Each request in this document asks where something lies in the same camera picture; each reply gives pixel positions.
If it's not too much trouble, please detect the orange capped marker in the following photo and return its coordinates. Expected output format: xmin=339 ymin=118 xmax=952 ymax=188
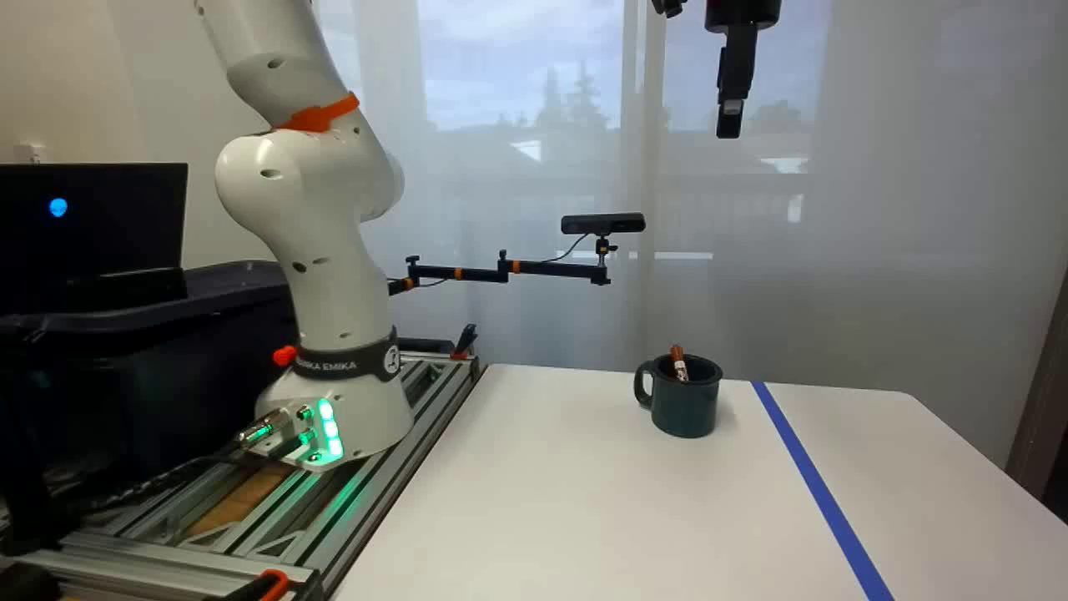
xmin=667 ymin=345 xmax=692 ymax=383

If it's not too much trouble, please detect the blue tape line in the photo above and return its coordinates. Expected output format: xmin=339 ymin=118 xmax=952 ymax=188
xmin=753 ymin=379 xmax=893 ymax=601

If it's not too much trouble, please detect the dark green speckled mug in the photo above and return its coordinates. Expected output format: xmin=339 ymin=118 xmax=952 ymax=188
xmin=634 ymin=355 xmax=723 ymax=437

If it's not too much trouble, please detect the black computer monitor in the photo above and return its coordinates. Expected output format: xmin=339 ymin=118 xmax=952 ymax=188
xmin=0 ymin=164 xmax=188 ymax=315

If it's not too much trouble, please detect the black storage box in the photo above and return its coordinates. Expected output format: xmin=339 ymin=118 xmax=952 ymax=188
xmin=0 ymin=259 xmax=292 ymax=492

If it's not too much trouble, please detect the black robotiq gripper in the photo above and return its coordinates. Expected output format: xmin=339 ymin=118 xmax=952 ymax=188
xmin=704 ymin=0 xmax=781 ymax=140

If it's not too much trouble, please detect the aluminium extrusion base frame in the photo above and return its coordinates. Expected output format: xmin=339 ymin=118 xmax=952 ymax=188
xmin=19 ymin=355 xmax=479 ymax=601

